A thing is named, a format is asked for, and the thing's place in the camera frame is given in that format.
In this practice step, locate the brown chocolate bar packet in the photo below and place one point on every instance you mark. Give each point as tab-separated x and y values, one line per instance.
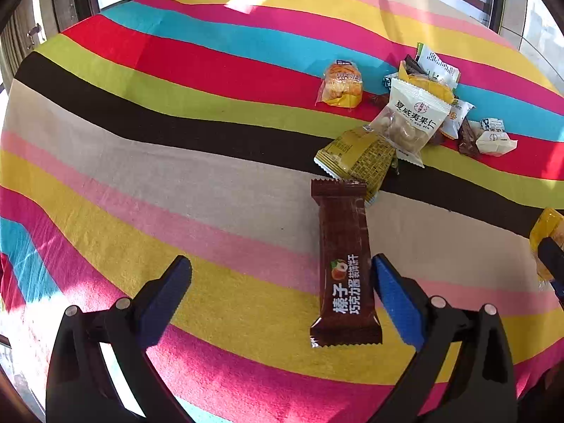
346	246

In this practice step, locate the white candy packet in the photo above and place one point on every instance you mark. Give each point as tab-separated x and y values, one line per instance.
495	142

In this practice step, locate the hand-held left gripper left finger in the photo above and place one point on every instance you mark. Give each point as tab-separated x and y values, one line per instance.
169	299

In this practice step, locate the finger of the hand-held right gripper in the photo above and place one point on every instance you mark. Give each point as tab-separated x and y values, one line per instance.
551	257

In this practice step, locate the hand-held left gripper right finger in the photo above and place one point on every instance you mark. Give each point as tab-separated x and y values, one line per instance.
396	304

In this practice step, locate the blue small wrapper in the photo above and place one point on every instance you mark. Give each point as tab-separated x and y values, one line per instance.
388	81

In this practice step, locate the brown candy wrapper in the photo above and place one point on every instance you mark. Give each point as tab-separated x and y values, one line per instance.
379	99
468	141

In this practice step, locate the yellow snack packet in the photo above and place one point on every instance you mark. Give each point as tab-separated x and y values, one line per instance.
434	86
548	224

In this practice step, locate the white orange small packet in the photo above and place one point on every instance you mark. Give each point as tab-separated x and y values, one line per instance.
456	114

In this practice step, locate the white green snack packet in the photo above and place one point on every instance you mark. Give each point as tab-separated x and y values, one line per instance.
436	64

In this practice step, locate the dark brown small packet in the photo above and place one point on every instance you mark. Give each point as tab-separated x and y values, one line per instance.
412	65

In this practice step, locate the orange bread packet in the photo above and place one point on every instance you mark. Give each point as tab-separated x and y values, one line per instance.
341	86

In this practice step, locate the yellow-green snack packet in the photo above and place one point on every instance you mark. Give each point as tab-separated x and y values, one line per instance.
352	154

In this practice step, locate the blue white small candy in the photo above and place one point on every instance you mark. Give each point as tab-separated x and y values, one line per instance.
491	123

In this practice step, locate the clear nut packet white label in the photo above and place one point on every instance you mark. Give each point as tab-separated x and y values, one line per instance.
407	123

